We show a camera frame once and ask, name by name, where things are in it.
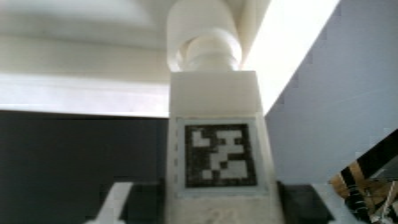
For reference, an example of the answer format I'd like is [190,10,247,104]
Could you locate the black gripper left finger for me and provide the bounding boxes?
[85,182,162,224]

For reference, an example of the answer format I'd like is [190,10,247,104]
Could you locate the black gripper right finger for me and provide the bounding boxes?
[277,182,343,224]

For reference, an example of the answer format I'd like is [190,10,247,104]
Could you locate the white table leg with tag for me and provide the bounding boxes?
[165,34,284,224]

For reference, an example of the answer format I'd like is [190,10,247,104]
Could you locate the white square tabletop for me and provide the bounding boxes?
[0,0,341,117]

